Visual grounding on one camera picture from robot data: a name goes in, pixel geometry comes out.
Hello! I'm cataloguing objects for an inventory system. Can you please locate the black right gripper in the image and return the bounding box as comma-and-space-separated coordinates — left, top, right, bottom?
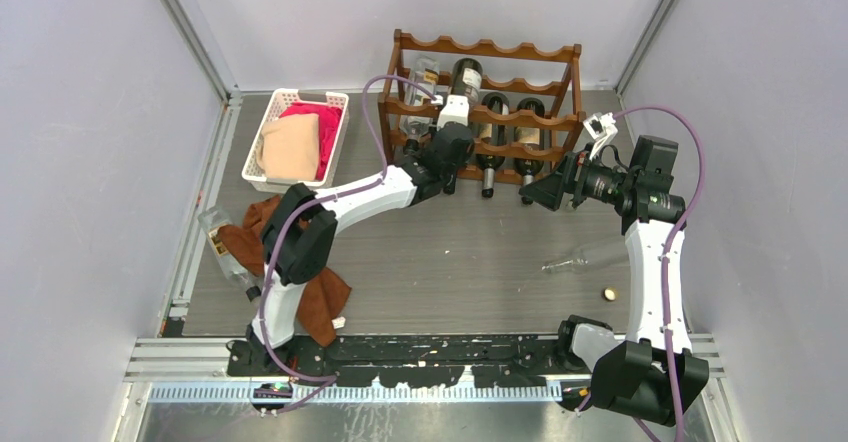
520, 142, 637, 211

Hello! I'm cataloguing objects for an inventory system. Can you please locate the dark bottle white label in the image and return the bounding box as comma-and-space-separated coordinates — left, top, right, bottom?
442, 173, 458, 195

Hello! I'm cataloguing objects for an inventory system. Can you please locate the dark wine bottle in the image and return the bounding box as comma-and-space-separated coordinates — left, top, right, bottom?
476, 92, 509, 199

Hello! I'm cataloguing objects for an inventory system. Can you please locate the green bottle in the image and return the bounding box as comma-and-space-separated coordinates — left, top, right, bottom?
449, 57, 483, 107

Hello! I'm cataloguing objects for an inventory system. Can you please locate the clear bottle brown label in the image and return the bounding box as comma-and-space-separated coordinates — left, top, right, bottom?
399, 56, 440, 142

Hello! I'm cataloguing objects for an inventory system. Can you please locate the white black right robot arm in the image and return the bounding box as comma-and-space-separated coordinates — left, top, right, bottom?
520, 136, 709, 427

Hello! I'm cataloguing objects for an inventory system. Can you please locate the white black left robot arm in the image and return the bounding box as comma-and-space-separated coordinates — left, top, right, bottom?
250, 122, 474, 375

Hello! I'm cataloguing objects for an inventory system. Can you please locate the brown wooden wine rack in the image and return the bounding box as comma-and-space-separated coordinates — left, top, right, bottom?
377, 29, 586, 169

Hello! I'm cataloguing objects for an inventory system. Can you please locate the gold bottle cap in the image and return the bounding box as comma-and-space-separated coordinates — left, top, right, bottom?
602, 287, 618, 302

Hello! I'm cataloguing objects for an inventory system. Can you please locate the pink folded cloth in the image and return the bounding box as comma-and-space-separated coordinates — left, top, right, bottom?
278, 102, 342, 180

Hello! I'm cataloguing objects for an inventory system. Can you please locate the white plastic basket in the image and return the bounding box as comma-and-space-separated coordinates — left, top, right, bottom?
241, 88, 349, 194

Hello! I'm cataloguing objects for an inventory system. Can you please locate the peach folded cloth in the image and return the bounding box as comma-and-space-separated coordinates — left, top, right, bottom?
258, 113, 320, 181

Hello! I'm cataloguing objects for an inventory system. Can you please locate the brown towel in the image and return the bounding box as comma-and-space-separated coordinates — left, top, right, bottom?
217, 195, 352, 347

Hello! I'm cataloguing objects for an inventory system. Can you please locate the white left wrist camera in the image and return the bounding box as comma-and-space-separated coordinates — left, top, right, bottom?
433, 94, 470, 131

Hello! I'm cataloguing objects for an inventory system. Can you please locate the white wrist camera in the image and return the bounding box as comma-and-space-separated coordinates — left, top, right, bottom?
433, 94, 470, 131
582, 112, 618, 160

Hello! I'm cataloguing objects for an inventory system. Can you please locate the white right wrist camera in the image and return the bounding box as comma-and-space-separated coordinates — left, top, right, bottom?
582, 112, 618, 160

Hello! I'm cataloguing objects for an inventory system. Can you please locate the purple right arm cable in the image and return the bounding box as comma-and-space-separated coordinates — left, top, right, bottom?
576, 104, 708, 442

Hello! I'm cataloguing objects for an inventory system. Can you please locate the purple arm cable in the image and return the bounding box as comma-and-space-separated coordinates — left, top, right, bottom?
256, 74, 439, 415
576, 104, 708, 442

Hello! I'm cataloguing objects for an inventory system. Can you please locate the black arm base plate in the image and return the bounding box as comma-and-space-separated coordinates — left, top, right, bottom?
226, 334, 591, 388

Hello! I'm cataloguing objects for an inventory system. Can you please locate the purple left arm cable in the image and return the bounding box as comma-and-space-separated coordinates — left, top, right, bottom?
256, 74, 439, 415

